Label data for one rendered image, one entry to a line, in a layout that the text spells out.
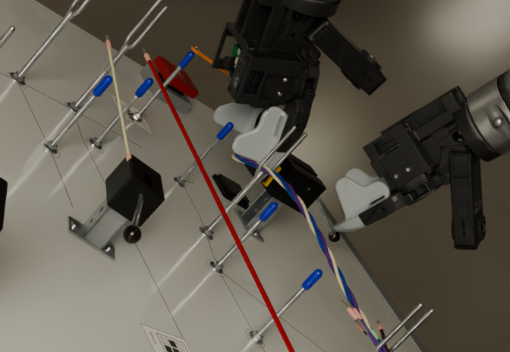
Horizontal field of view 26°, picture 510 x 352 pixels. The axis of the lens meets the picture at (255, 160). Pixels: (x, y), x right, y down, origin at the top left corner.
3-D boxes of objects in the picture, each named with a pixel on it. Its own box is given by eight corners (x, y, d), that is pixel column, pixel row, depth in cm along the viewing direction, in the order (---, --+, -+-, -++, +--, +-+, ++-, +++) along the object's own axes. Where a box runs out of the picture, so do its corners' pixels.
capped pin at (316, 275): (250, 340, 96) (317, 271, 94) (247, 329, 97) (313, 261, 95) (263, 347, 97) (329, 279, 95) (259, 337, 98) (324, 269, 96)
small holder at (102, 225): (67, 268, 81) (128, 199, 80) (67, 211, 89) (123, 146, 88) (116, 300, 83) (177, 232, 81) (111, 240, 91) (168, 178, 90)
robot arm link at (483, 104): (543, 127, 118) (530, 147, 111) (506, 148, 121) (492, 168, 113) (504, 69, 118) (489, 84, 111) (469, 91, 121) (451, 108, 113)
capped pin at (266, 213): (206, 262, 103) (268, 196, 101) (214, 262, 104) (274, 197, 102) (216, 274, 103) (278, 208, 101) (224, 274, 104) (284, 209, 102)
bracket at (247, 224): (262, 243, 120) (294, 210, 119) (248, 234, 119) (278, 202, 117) (247, 217, 123) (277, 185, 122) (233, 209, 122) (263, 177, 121)
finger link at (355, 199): (312, 194, 127) (376, 155, 123) (340, 237, 127) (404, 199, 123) (302, 202, 124) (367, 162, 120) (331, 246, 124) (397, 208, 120)
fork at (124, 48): (64, 100, 110) (154, -8, 107) (77, 107, 111) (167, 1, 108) (69, 111, 109) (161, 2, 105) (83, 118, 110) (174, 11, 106)
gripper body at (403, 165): (376, 134, 126) (464, 80, 120) (418, 196, 126) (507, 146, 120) (356, 151, 119) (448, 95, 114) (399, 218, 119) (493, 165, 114)
